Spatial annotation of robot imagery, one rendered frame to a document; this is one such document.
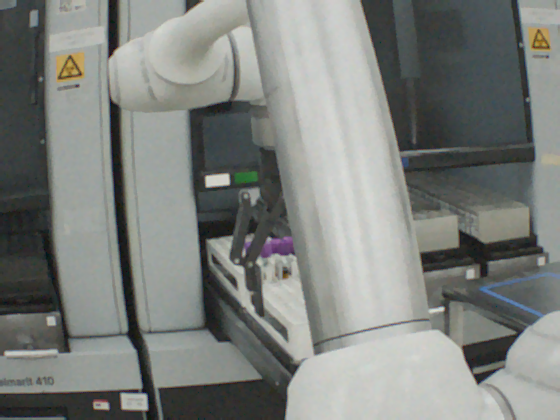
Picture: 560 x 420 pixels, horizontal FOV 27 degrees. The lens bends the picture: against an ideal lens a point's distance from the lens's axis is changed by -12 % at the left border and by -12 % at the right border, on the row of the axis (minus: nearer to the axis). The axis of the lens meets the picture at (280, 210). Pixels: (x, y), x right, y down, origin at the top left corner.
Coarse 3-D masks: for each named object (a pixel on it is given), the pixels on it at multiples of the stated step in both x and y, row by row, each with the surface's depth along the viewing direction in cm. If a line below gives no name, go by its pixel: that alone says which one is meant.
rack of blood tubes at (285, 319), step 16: (272, 288) 176; (288, 288) 176; (272, 304) 167; (288, 304) 167; (304, 304) 166; (272, 320) 174; (288, 320) 159; (304, 320) 159; (288, 336) 159; (304, 336) 157; (288, 352) 160; (304, 352) 157
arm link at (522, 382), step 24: (552, 312) 107; (528, 336) 103; (552, 336) 101; (528, 360) 101; (552, 360) 99; (480, 384) 105; (504, 384) 101; (528, 384) 100; (552, 384) 98; (528, 408) 98; (552, 408) 97
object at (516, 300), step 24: (552, 264) 194; (456, 288) 186; (480, 288) 184; (504, 288) 182; (528, 288) 180; (552, 288) 178; (456, 312) 187; (480, 312) 175; (504, 312) 168; (528, 312) 166; (456, 336) 188
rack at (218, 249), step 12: (216, 240) 214; (228, 240) 213; (216, 252) 205; (228, 252) 204; (216, 264) 213; (228, 264) 196; (228, 276) 204; (240, 276) 187; (228, 288) 198; (240, 288) 188; (240, 300) 189
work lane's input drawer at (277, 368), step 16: (208, 272) 212; (208, 288) 206; (224, 288) 200; (208, 304) 209; (224, 304) 194; (240, 304) 189; (224, 320) 195; (240, 320) 184; (240, 336) 183; (256, 336) 175; (256, 352) 172; (272, 352) 166; (256, 368) 174; (272, 368) 163; (288, 368) 158; (272, 384) 164; (288, 384) 154
